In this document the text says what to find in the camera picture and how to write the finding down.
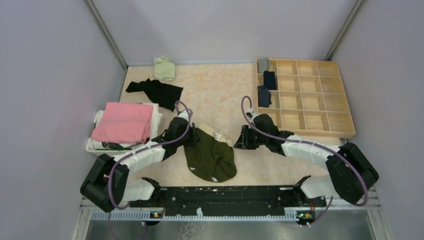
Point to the aluminium frame rail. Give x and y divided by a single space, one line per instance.
339 220

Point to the grey underwear white waistband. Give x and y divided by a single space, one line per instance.
263 64

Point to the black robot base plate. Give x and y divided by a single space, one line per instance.
228 201

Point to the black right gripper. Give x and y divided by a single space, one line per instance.
243 142

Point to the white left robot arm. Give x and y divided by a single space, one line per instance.
108 184

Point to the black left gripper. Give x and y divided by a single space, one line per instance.
195 137

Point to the navy underwear cream waistband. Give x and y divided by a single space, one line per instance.
263 96

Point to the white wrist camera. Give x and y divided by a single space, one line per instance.
185 114
252 115

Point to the dark green underwear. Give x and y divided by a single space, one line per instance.
213 158

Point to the white folded cloth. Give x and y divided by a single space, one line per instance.
123 126

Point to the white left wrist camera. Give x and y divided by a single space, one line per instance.
185 114

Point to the white perforated plastic basket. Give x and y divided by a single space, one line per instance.
97 148

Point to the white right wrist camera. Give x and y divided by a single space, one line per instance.
252 115

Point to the navy orange underwear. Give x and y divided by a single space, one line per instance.
269 80

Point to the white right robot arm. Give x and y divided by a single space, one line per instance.
349 173

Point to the light green underwear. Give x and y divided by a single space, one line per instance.
164 69

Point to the pink folded cloth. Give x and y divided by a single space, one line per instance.
124 123

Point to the wooden compartment tray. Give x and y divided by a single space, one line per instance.
310 98

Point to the black underwear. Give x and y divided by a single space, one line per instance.
163 94

